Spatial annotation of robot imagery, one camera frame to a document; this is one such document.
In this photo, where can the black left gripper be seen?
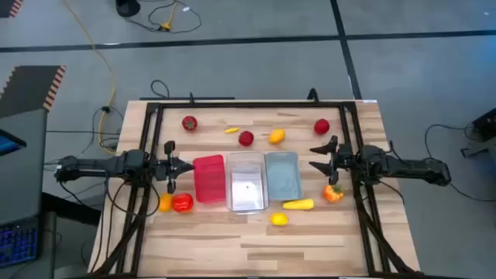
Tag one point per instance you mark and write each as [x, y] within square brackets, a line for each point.
[169, 170]

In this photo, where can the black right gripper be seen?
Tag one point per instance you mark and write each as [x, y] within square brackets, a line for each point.
[343, 157]

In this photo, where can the round red fruit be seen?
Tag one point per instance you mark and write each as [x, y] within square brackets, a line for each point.
[246, 138]
[321, 126]

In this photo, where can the large red bell pepper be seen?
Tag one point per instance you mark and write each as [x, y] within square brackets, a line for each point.
[183, 202]

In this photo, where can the orange oval fruit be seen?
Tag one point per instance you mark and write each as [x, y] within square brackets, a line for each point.
[165, 202]

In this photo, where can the red tomato with dark stem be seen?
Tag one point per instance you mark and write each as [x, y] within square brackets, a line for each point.
[190, 123]

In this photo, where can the yellow corn cob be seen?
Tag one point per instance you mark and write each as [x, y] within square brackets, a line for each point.
[298, 204]

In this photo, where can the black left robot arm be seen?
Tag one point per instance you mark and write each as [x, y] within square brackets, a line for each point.
[97, 166]

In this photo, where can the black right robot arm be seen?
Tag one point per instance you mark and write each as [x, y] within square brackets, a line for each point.
[407, 168]

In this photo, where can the red plastic bin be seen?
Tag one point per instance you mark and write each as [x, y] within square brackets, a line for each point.
[209, 179]

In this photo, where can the orange bell pepper green stem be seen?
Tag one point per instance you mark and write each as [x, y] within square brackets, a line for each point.
[332, 193]

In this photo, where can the light blue plastic bin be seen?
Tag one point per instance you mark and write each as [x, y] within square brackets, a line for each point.
[283, 176]

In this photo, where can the yellow-orange mango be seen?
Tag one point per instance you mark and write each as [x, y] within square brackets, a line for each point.
[277, 136]

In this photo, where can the small yellow chili pepper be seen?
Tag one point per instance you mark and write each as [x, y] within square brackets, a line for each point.
[232, 130]

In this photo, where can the clear plastic bin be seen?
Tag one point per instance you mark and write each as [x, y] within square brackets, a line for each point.
[248, 182]

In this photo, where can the thin black bar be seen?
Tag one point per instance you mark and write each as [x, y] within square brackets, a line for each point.
[186, 98]

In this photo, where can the yellow lemon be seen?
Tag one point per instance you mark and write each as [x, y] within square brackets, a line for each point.
[279, 219]

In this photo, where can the yellow plug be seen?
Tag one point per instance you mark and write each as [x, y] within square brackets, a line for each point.
[166, 26]

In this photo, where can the grey desk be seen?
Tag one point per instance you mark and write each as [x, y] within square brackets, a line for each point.
[23, 186]

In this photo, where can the black equipment box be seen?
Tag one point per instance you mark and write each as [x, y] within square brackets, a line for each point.
[485, 125]

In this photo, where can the black round floor object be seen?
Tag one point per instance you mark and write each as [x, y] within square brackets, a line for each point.
[128, 7]

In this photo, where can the dark mat orange striped edge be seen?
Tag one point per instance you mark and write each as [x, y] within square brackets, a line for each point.
[29, 87]
[7, 7]

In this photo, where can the screen with blue display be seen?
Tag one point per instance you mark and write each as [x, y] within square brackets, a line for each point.
[8, 143]

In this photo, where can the keyboard with blue backlight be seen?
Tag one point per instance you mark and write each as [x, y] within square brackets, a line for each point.
[17, 244]

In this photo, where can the black metal table frame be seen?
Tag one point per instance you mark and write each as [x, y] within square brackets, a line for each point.
[252, 104]

